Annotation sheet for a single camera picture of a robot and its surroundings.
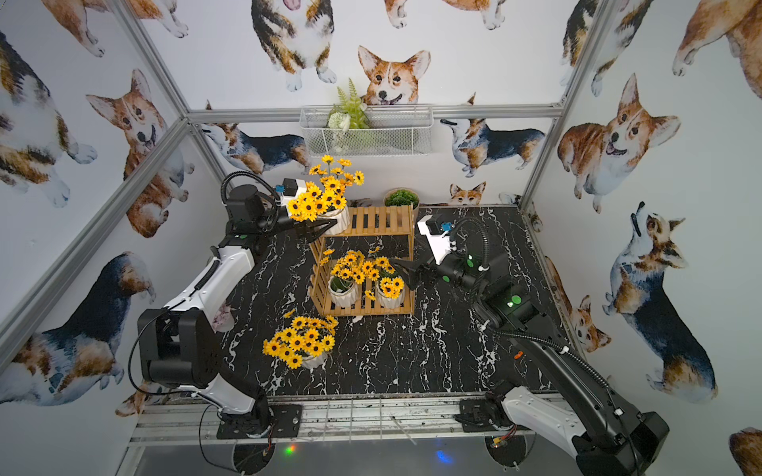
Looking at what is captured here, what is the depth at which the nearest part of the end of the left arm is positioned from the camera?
638mm

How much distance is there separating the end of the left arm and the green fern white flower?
0.30 meters

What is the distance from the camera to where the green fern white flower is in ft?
2.67
